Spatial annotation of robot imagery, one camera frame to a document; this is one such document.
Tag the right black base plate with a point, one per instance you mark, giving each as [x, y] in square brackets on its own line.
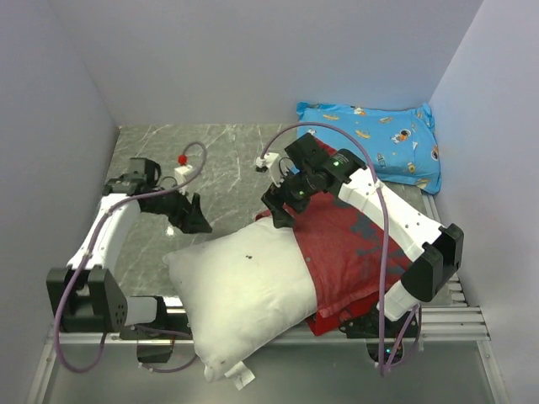
[367, 325]

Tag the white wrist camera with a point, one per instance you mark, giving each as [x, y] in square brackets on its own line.
[270, 163]
[183, 172]

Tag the blue cartoon print pillow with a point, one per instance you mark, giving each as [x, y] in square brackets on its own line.
[401, 144]

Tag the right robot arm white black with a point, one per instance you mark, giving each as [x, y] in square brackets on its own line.
[434, 251]

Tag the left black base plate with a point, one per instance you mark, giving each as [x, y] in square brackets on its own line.
[174, 324]

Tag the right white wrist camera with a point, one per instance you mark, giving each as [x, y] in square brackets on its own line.
[270, 163]

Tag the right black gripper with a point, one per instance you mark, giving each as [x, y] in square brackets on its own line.
[281, 217]

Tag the aluminium rail frame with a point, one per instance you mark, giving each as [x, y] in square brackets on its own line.
[448, 359]

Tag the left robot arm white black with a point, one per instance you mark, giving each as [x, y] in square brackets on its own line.
[85, 295]

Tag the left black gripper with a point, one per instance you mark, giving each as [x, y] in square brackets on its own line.
[190, 216]

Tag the red pillowcase with grey print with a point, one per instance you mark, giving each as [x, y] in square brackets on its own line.
[343, 250]

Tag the right control board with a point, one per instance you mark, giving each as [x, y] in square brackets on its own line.
[372, 350]

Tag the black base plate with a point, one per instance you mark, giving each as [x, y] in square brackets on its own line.
[367, 325]
[174, 324]

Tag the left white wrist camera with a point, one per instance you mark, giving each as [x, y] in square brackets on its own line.
[183, 172]

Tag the white pillow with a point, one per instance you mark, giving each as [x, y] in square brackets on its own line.
[240, 292]

